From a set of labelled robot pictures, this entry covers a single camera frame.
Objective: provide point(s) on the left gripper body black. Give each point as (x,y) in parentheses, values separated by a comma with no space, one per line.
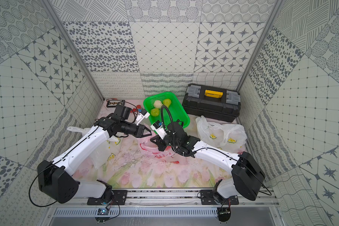
(138,131)

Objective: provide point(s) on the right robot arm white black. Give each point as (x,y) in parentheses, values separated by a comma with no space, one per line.
(247,176)

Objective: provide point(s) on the lemon print plastic bag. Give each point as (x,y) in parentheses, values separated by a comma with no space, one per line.
(101,149)

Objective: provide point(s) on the aluminium front rail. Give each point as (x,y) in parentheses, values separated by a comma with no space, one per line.
(186,197)

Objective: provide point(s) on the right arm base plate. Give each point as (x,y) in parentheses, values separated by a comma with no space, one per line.
(210,197)

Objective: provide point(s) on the black toolbox yellow handle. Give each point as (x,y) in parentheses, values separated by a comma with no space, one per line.
(212,102)

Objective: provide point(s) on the red pipe wrench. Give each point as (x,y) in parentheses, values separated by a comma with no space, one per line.
(137,109)

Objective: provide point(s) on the pink plastic bag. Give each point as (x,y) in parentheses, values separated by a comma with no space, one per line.
(151,151)

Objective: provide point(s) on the black screw bit case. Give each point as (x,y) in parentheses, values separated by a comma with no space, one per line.
(114,102)

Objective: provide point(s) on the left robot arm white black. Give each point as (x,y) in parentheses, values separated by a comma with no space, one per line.
(55,178)

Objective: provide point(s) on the green pear top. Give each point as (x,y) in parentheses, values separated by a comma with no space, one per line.
(167,102)

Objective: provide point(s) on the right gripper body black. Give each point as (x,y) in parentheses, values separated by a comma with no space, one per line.
(167,142)

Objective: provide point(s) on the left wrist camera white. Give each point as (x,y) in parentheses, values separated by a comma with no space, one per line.
(141,115)

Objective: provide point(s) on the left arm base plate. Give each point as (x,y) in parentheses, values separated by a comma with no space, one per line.
(118,196)

